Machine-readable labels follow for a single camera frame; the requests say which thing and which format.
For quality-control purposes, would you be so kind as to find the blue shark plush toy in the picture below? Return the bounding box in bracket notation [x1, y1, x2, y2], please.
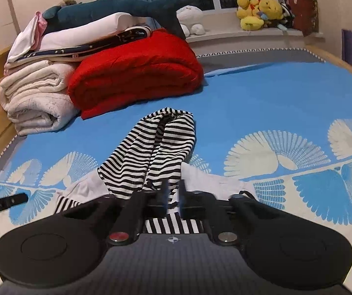
[42, 0, 201, 40]

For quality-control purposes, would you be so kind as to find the yellow plush toy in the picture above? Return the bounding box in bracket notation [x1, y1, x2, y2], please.
[256, 0, 285, 22]
[236, 0, 265, 31]

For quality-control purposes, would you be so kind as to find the white seal plush toy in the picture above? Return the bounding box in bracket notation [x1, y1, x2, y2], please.
[176, 5, 206, 36]

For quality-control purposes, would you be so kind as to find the white window sill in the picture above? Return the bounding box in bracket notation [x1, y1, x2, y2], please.
[184, 25, 306, 46]

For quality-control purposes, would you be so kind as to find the red folded quilt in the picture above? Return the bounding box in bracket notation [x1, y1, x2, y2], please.
[68, 28, 205, 120]

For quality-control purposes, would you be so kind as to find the white folded blanket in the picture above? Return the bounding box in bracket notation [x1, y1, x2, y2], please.
[0, 60, 81, 136]

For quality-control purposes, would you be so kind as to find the white black striped small shirt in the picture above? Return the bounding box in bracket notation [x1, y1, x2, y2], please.
[54, 107, 258, 234]

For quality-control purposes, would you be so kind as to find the navy star print cloth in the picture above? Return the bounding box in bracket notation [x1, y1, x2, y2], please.
[19, 24, 155, 60]

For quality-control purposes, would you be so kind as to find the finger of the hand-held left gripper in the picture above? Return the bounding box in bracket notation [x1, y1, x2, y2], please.
[0, 192, 29, 223]

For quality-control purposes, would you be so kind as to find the blue feather print bed sheet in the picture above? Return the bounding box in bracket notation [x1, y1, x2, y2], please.
[0, 60, 352, 252]

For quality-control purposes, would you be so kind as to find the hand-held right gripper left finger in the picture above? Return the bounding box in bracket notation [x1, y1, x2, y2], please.
[62, 181, 168, 247]

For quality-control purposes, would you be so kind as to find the striped plush toy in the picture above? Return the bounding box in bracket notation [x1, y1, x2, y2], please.
[281, 2, 296, 27]

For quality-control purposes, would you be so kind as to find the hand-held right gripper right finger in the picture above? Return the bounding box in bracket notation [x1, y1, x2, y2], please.
[179, 181, 282, 246]

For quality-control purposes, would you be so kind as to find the red cushion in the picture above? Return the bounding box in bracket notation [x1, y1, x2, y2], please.
[287, 0, 319, 37]

